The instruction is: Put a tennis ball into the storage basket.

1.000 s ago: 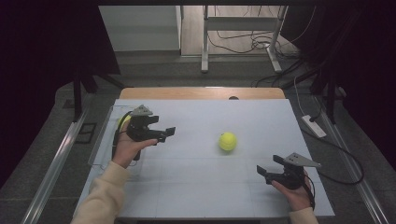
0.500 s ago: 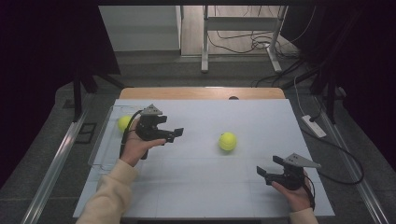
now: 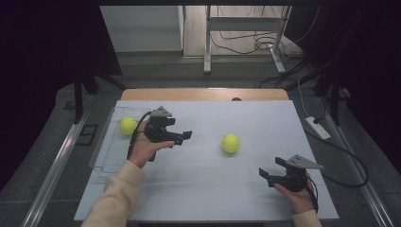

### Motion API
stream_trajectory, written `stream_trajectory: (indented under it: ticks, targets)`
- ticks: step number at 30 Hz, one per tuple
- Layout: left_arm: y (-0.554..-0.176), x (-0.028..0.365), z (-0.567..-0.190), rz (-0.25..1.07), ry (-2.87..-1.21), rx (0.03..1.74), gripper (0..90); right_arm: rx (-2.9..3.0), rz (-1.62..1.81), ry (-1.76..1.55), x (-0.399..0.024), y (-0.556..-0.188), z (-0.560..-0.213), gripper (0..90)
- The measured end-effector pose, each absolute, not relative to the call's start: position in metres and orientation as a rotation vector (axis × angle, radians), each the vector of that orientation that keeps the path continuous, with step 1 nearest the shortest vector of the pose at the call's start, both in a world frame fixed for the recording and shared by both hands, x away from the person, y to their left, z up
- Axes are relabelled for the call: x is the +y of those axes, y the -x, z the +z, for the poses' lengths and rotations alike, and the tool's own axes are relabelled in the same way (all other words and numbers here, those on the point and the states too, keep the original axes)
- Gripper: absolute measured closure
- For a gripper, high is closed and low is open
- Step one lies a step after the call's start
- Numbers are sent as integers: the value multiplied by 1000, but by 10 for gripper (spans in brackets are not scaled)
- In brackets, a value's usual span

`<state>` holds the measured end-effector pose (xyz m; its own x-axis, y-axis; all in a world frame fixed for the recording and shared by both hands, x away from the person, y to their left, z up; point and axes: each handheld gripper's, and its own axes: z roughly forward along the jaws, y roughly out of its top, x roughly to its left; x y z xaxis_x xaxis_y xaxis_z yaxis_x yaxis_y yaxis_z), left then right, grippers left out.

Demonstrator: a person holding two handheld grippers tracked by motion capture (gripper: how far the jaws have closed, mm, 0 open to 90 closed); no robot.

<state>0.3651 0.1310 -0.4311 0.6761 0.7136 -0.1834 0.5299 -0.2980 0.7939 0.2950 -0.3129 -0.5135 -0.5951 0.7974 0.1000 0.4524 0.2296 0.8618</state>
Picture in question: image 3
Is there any black flat floor plate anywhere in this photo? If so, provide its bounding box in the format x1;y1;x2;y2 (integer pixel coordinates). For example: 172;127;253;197
76;124;99;147

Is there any left hand-held gripper black cable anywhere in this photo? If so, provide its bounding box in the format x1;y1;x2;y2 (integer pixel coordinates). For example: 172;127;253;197
126;111;154;161

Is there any wooden table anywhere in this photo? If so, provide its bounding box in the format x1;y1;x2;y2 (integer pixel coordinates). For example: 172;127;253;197
120;88;290;102

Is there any white metal desk frame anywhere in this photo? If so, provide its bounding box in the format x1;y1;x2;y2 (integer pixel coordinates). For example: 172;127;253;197
202;5;292;76

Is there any clear plastic tray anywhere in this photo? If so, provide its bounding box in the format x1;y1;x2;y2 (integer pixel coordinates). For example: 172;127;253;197
89;106;153;175

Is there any metal floor rail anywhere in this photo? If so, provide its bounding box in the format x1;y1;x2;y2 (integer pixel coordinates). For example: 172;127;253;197
317;96;395;227
20;94;96;227

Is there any black power cable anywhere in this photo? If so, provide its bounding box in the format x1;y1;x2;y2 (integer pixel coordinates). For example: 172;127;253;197
304;129;370;189

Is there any white table cover sheet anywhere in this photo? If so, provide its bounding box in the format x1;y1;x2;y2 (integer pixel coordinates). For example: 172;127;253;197
74;99;340;221

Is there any dark curtain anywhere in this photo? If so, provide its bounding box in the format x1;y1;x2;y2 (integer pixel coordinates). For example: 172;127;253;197
0;0;123;192
288;5;401;175

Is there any black metal stand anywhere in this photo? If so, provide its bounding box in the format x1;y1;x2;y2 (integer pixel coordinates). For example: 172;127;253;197
314;67;344;127
72;70;127;125

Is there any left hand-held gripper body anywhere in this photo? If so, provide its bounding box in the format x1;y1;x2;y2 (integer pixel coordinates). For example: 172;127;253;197
144;105;178;145

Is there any yellow tennis ball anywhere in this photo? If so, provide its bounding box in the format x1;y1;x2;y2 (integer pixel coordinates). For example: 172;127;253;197
220;133;241;154
118;116;138;136

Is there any white power strip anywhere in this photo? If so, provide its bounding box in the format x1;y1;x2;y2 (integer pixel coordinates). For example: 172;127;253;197
305;115;332;141

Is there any right hand-held gripper black cable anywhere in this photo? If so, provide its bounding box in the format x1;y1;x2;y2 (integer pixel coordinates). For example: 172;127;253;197
304;175;320;214

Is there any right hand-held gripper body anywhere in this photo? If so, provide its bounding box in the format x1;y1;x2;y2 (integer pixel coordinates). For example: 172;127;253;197
268;153;324;193

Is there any white cabinet panel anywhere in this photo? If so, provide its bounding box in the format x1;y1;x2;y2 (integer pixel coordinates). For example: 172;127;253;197
99;5;184;53

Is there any hand-held gripper black cable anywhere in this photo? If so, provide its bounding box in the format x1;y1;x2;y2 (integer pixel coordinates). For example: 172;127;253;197
126;111;154;161
304;175;320;214

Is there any person's left hand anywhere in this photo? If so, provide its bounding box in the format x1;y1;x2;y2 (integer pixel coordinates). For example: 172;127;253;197
127;117;176;169

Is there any person's right hand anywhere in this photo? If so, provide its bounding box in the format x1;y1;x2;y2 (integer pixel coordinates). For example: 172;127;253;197
273;171;318;216

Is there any black floor cable bundle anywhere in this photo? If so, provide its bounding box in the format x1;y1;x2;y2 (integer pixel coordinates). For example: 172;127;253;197
209;29;305;61

